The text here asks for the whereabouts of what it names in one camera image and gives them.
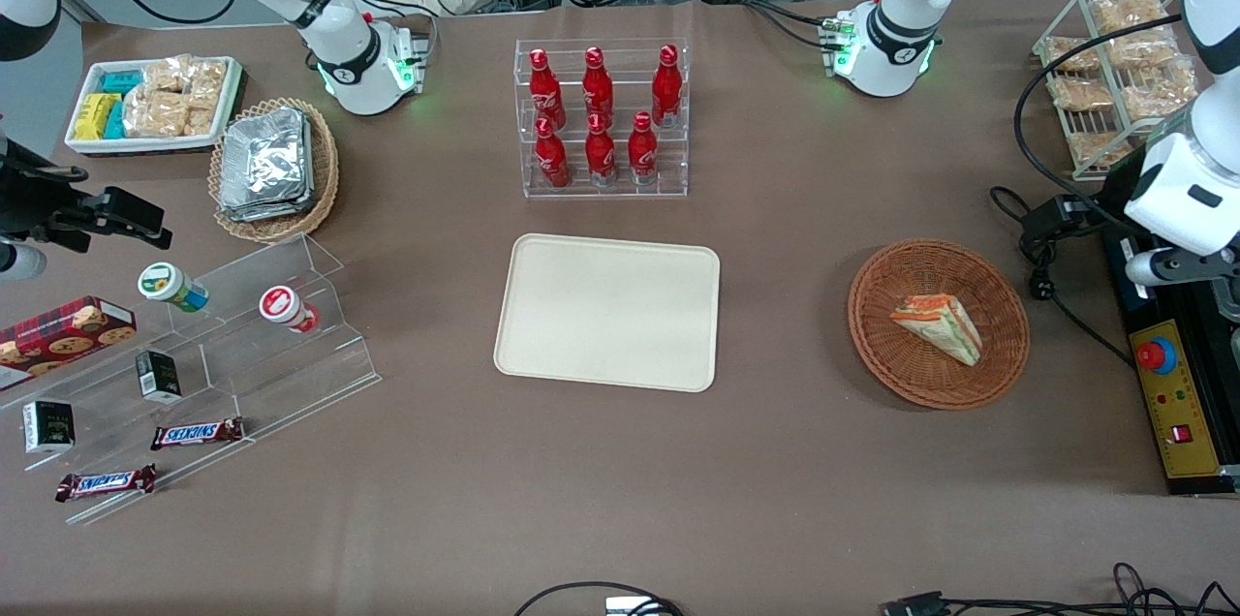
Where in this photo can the red cola bottle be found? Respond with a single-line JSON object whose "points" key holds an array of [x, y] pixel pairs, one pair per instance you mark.
{"points": [[553, 161], [545, 93], [601, 156], [666, 88], [598, 88], [642, 153]]}

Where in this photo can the green lid yogurt cup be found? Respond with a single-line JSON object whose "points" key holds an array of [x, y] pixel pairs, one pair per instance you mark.
{"points": [[165, 285]]}

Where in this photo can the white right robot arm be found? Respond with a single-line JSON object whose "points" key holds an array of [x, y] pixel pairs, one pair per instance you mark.
{"points": [[339, 45]]}

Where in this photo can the tan wicker basket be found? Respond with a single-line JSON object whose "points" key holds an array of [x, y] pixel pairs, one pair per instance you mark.
{"points": [[325, 180]]}

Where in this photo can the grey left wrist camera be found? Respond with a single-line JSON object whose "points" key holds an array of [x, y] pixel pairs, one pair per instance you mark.
{"points": [[1148, 268]]}

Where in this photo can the yellow snack pack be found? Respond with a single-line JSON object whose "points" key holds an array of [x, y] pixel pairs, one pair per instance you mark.
{"points": [[95, 115]]}

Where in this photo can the triangle sandwich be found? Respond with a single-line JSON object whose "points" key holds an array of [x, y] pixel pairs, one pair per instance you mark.
{"points": [[940, 325]]}

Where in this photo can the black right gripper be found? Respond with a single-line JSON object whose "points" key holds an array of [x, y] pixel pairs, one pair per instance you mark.
{"points": [[31, 200]]}

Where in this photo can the black box with yellow panel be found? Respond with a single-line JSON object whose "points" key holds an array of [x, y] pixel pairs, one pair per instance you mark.
{"points": [[1177, 413]]}

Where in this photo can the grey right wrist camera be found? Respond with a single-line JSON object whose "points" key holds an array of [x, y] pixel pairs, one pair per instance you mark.
{"points": [[19, 261]]}

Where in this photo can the red lid yogurt cup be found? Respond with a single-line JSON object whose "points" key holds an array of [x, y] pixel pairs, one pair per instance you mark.
{"points": [[283, 306]]}

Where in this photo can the small white device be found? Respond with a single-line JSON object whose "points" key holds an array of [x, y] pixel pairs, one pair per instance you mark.
{"points": [[635, 606]]}

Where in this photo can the small black box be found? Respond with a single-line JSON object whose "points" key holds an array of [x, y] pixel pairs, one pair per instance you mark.
{"points": [[158, 376], [48, 427]]}

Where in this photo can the clear acrylic stepped display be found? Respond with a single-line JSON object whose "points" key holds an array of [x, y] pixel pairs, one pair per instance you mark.
{"points": [[252, 384]]}

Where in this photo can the cream plastic tray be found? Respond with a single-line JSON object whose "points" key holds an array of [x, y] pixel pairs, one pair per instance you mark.
{"points": [[605, 311]]}

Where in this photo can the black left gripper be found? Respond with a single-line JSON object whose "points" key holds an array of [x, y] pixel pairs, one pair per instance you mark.
{"points": [[1119, 187]]}

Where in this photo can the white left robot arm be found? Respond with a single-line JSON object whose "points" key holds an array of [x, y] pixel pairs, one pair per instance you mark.
{"points": [[891, 35]]}

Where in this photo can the teal snack pack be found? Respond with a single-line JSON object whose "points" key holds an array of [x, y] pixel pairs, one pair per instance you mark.
{"points": [[121, 82], [115, 122]]}

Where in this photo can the red tartan cookie box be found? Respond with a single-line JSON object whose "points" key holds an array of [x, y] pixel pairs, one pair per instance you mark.
{"points": [[58, 335]]}

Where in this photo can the clear acrylic bottle rack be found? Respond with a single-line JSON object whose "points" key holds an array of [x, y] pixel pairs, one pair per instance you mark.
{"points": [[601, 193]]}

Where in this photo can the white rectangular snack tray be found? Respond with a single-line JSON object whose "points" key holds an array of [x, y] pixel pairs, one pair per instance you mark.
{"points": [[87, 146]]}

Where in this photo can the clear rice cracker bag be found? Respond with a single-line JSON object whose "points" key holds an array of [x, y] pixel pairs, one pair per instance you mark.
{"points": [[1070, 54], [208, 83], [155, 114], [167, 74], [1158, 91], [1143, 49], [1080, 93], [1095, 147], [1129, 12], [201, 122]]}

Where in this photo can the brown round wicker basket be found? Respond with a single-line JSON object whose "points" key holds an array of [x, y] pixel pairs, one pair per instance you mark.
{"points": [[891, 354]]}

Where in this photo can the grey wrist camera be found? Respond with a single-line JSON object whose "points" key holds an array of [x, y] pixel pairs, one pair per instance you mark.
{"points": [[19, 261], [1148, 268]]}

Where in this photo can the silver foil pack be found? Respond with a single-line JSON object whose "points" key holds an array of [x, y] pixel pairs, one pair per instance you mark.
{"points": [[263, 156], [308, 195]]}

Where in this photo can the brown snickers bar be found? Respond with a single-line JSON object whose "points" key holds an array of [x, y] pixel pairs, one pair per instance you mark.
{"points": [[105, 482], [197, 433]]}

